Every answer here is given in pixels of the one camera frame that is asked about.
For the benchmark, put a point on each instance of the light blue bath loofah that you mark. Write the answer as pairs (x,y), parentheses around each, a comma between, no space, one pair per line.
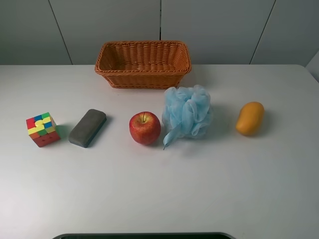
(187,113)

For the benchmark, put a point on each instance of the red apple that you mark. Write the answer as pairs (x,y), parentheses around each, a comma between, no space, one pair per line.
(145,128)

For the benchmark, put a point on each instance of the orange wicker basket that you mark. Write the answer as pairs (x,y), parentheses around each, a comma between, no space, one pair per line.
(157,64)

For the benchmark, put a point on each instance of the grey whiteboard eraser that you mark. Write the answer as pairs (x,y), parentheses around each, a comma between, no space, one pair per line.
(87,128)

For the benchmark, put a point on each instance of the yellow mango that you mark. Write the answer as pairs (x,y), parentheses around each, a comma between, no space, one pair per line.
(250,118)

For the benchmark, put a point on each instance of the multicoloured puzzle cube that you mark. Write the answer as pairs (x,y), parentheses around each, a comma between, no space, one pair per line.
(42,129)

